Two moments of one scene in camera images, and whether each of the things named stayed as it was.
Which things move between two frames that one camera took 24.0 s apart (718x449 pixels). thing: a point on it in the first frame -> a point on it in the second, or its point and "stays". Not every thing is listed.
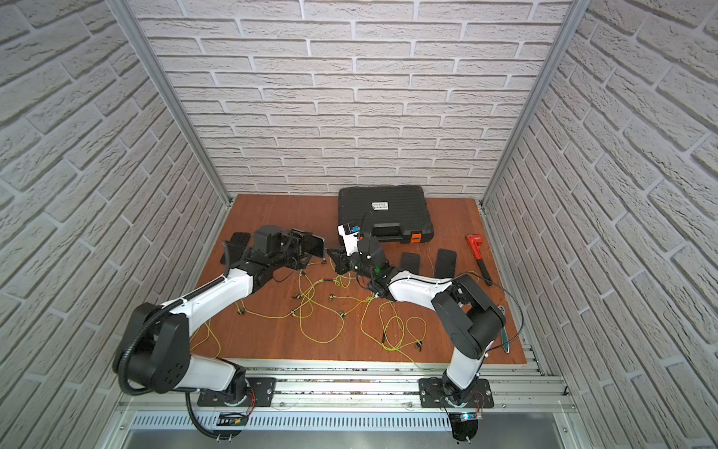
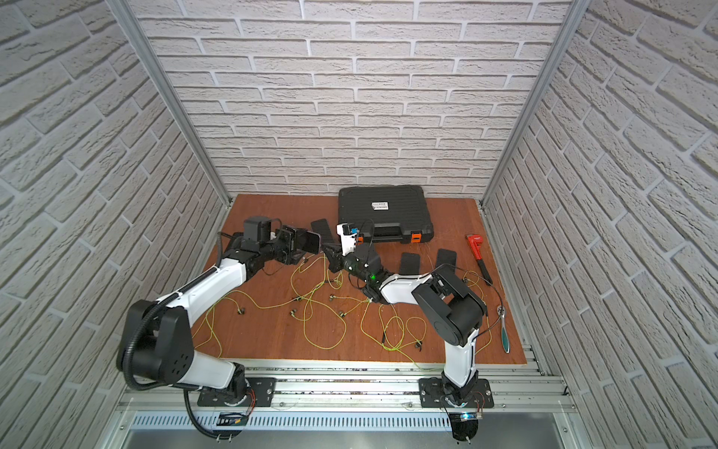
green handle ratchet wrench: [505, 340] stays
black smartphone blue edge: [446, 264] stays
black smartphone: [411, 262] stays
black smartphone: [315, 246] -> [321, 227]
